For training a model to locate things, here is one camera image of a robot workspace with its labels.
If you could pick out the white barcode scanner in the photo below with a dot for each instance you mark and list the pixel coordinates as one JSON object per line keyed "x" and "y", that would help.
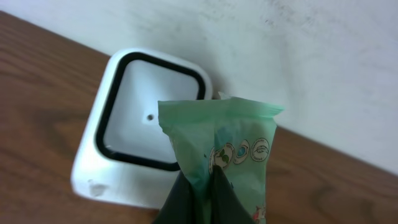
{"x": 124, "y": 157}

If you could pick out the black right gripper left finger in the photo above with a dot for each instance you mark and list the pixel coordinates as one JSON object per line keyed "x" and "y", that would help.
{"x": 180, "y": 206}

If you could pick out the teal tissue pack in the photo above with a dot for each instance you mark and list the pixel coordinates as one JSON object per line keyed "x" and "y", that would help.
{"x": 233, "y": 133}

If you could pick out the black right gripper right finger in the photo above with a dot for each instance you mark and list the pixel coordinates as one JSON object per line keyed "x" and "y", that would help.
{"x": 225, "y": 206}

